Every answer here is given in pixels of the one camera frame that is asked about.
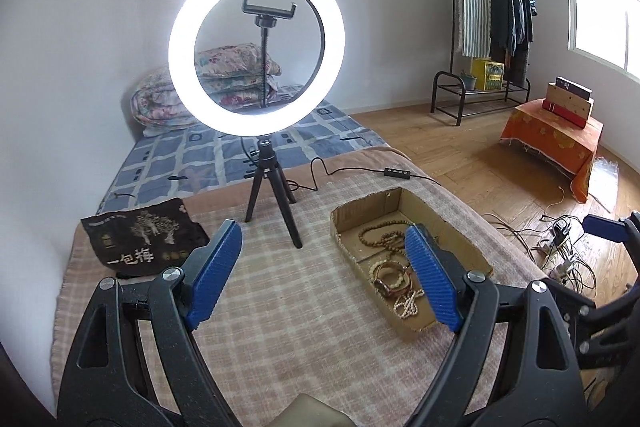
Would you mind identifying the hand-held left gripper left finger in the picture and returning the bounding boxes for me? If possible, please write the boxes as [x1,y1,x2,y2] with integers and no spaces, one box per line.
[56,219,243,427]

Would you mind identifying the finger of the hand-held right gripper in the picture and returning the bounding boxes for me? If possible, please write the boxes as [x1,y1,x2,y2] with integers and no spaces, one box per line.
[582,212,640,245]
[544,278,601,323]

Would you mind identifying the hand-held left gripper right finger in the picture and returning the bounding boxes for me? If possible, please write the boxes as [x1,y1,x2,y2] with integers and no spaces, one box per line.
[404,224,588,427]

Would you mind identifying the pearl bracelet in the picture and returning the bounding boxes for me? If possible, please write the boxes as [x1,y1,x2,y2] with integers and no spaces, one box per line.
[391,289,426,320]

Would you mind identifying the wristwatch with tan strap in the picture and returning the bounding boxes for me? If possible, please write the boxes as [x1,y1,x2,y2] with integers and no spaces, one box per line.
[370,259,413,298]

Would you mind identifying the wooden bead necklace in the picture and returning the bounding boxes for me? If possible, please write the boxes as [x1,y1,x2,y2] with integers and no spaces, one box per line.
[357,219,408,265]

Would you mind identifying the cardboard box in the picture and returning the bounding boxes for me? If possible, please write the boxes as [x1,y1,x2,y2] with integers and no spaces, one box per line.
[329,187,493,348]

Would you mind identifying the black printed bag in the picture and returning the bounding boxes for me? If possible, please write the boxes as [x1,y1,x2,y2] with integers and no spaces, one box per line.
[81,198,211,279]

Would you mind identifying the orange cloth covered table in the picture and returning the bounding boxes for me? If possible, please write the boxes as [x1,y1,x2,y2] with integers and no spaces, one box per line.
[499,98,605,202]

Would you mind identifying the blue patterned bedsheet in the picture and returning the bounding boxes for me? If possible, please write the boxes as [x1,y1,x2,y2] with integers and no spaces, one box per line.
[107,97,388,210]

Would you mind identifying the stacked boxes on table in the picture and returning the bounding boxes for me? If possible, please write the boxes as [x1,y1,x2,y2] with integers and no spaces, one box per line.
[542,83,596,128]

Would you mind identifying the dark flat box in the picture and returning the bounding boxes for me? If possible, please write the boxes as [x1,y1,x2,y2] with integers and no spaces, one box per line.
[555,77,595,100]

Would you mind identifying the olive cloth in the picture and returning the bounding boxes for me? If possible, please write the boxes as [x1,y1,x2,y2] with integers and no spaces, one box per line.
[270,394,351,427]

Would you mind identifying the yellow crate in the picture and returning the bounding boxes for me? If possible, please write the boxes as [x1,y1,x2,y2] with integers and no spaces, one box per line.
[470,58,506,92]

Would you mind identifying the window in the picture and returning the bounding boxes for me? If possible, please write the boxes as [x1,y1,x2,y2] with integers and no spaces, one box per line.
[565,0,640,82]

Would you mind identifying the dark hanging clothes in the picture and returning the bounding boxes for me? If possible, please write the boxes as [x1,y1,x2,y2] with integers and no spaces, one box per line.
[487,0,538,82]

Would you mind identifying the striped hanging towel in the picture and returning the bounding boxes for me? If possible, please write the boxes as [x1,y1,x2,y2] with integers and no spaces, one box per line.
[454,0,493,56]

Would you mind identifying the black phone holder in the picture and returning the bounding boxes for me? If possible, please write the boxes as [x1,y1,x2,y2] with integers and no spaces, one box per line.
[241,0,297,110]

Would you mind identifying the black clothes rack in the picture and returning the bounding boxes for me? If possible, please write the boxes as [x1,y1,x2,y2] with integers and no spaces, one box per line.
[431,0,532,128]

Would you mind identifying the power strip with cables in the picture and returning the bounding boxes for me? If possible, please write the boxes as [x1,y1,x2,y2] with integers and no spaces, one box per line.
[482,187,601,298]

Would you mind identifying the ring light cable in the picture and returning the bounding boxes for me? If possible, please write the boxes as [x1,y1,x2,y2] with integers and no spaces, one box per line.
[285,157,443,192]

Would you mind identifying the white ring light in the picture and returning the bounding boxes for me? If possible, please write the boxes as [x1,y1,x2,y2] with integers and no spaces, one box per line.
[168,0,346,138]

